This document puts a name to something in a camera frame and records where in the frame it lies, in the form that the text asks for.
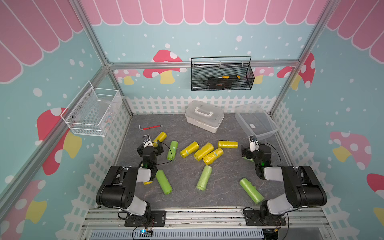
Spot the clear plastic storage box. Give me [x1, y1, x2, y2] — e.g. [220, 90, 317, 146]
[235, 103, 279, 141]

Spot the yellow roll with blue label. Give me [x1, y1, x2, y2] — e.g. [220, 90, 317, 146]
[203, 148, 224, 165]

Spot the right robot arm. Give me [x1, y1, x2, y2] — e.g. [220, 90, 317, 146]
[241, 143, 327, 220]

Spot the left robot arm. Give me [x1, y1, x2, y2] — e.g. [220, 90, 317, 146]
[96, 144, 164, 218]

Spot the green roll upper left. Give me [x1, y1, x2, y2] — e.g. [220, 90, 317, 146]
[167, 141, 179, 161]

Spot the green roll lower left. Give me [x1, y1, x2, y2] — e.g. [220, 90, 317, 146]
[156, 170, 173, 195]

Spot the green roll lower right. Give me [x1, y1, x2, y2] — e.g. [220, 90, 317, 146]
[240, 178, 265, 205]

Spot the light green roll centre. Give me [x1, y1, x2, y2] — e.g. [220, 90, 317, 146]
[197, 166, 213, 191]

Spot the small circuit board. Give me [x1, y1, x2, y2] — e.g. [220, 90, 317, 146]
[139, 229, 154, 238]

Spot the yellow black screwdriver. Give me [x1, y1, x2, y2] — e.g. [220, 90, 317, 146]
[218, 75, 241, 79]

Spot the black tool in basket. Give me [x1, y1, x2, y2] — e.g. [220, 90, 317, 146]
[207, 77, 233, 90]

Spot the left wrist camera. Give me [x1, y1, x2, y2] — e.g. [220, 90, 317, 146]
[143, 135, 153, 148]

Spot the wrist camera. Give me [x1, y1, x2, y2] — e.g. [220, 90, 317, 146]
[249, 135, 259, 152]
[143, 135, 153, 148]

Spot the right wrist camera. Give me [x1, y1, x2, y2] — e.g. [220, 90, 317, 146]
[249, 135, 259, 152]

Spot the red handled hex key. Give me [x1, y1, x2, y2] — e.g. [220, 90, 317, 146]
[139, 125, 163, 131]

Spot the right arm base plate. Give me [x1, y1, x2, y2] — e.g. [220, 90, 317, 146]
[243, 208, 287, 228]

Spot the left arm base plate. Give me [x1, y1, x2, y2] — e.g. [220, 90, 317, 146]
[124, 211, 167, 227]

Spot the white lidded case with handle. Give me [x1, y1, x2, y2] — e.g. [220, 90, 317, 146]
[185, 100, 224, 133]

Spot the white wire basket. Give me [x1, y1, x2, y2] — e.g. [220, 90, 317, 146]
[61, 82, 123, 137]

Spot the black wire mesh basket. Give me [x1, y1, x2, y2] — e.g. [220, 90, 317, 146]
[191, 56, 255, 92]

